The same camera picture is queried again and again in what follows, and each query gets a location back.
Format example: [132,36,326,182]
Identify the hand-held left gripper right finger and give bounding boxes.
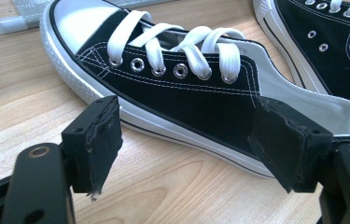
[247,95,334,194]

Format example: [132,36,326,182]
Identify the black white canvas sneaker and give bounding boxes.
[252,0,350,115]
[39,0,350,180]

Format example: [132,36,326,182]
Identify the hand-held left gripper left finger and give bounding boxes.
[60,94,124,203]

